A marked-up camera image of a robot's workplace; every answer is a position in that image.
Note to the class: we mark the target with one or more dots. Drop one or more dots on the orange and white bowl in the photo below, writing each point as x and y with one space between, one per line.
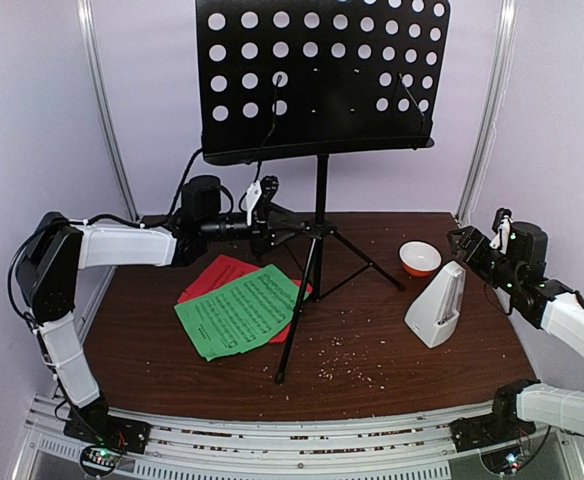
419 259

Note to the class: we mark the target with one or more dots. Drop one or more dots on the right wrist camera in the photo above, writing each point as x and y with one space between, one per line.
503 229

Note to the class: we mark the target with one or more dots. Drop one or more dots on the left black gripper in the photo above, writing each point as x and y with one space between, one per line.
263 238

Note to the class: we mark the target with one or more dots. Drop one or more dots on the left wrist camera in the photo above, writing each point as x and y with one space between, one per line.
258 197

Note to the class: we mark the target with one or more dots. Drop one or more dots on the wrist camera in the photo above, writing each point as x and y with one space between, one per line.
258 197
503 229

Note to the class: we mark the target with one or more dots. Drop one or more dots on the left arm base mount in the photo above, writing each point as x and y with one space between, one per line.
121 434

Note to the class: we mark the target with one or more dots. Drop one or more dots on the aluminium front rail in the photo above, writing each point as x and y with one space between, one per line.
410 446

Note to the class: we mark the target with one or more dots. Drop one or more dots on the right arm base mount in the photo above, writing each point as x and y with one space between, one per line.
487 430

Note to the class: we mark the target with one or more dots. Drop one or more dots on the aluminium frame post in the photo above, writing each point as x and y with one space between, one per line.
89 34
496 94

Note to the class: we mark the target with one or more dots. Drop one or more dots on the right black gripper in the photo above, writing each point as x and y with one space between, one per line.
477 248

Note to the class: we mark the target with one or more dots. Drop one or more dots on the red paper sheet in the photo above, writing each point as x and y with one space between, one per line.
212 275

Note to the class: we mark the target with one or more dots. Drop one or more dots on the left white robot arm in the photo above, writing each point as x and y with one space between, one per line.
54 262

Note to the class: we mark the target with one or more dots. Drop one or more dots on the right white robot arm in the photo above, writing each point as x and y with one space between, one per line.
515 261

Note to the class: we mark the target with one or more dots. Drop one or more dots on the green paper sheet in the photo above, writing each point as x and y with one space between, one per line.
242 310

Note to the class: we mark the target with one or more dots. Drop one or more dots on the left aluminium frame post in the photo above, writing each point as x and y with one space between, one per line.
89 34

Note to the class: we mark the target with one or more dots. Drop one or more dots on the black perforated music stand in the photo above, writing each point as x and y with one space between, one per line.
289 79

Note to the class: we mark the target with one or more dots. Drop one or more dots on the right aluminium frame post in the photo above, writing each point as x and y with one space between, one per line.
496 94

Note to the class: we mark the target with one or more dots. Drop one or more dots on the grey metronome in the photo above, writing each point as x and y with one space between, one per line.
434 314

